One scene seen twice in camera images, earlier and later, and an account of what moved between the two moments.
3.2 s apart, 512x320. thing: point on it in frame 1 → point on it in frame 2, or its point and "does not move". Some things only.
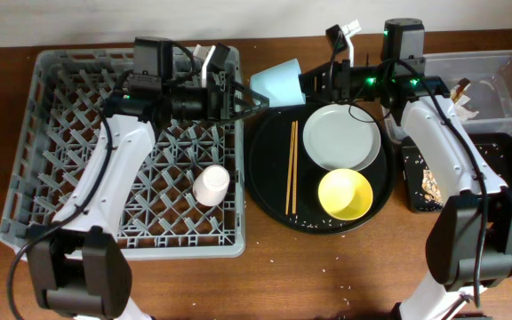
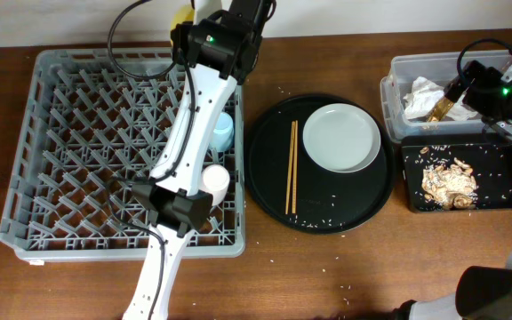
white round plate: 342,136 does not move
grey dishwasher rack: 190,202 does not move
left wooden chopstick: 290,169 does not move
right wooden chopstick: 295,169 does not move
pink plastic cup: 211,186 does not move
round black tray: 267,172 does not move
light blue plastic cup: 281,84 → 223,132
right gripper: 337,90 → 485,79
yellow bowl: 345,195 → 184,13
